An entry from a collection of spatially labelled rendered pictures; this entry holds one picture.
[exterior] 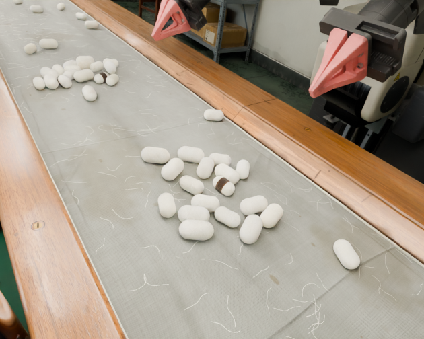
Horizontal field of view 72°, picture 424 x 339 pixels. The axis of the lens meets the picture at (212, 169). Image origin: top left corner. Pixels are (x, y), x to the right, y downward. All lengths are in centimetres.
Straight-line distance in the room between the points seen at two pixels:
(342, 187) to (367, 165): 6
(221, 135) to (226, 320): 30
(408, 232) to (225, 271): 22
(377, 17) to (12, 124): 48
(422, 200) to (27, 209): 46
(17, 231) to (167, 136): 25
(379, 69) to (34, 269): 43
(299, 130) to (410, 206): 19
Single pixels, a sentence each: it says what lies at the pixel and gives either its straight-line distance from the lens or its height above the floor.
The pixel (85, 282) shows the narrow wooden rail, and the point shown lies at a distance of 27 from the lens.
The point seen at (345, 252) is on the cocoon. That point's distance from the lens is 34.
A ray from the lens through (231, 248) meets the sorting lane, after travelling 32.
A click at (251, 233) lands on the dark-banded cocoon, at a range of 31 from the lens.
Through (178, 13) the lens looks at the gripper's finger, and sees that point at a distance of 67.
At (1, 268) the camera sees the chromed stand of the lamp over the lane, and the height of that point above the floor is 71.
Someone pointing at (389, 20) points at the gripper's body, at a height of 94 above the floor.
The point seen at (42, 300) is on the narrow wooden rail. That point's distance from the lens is 27.
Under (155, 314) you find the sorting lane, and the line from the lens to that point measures 28.
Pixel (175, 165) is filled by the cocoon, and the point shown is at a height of 76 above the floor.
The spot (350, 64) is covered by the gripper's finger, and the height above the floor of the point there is 89.
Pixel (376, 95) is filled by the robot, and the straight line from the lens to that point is 87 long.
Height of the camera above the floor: 100
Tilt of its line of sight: 39 degrees down
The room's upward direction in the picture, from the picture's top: 9 degrees clockwise
